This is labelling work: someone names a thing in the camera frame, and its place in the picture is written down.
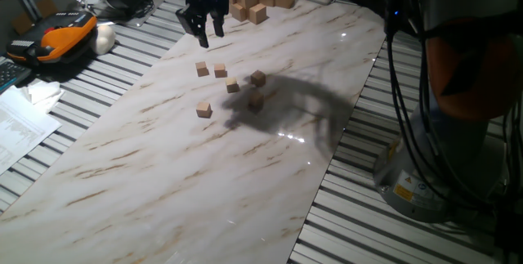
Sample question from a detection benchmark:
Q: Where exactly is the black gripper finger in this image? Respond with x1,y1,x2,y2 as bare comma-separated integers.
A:
175,5,211,49
208,0,230,38

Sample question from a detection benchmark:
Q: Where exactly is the white rounded object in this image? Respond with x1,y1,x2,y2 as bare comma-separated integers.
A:
89,24,117,56

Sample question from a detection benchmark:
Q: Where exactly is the orange black teach pendant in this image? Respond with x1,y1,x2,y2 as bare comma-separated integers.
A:
6,10,99,67

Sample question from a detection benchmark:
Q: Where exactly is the brown cardboard piece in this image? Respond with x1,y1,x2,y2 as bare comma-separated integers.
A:
11,11,34,36
35,0,59,19

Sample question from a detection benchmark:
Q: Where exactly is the white crumpled tissue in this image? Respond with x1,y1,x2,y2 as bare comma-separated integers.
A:
22,80,66,114

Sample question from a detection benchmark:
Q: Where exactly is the marble pattern board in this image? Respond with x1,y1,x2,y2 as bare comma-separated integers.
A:
0,0,387,264

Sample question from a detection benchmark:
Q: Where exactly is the black keyboard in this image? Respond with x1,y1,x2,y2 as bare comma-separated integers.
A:
0,56,33,95

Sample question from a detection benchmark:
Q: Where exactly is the printed paper sheet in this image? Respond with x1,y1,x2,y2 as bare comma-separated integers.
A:
0,86,63,177

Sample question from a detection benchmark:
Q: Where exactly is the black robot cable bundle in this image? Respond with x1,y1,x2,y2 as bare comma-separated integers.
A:
382,0,491,216

